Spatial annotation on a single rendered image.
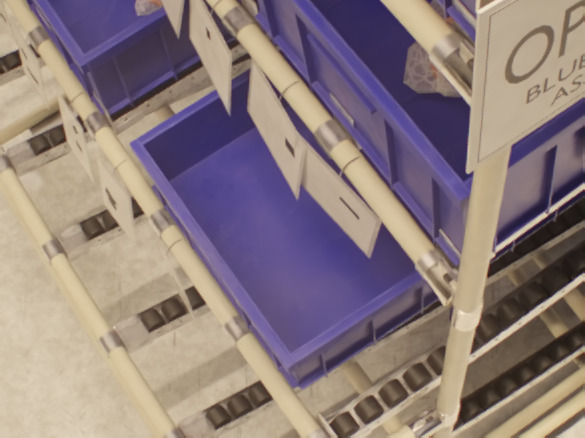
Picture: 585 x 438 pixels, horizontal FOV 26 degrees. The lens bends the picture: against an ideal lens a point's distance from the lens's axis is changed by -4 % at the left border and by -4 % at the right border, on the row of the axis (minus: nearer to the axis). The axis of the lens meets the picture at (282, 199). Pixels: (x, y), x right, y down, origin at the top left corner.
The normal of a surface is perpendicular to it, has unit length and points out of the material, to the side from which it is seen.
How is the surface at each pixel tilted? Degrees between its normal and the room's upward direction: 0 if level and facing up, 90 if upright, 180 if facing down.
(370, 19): 4
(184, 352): 0
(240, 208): 3
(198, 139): 90
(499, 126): 90
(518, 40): 90
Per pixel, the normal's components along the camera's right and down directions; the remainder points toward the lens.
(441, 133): -0.12, -0.42
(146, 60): 0.55, 0.73
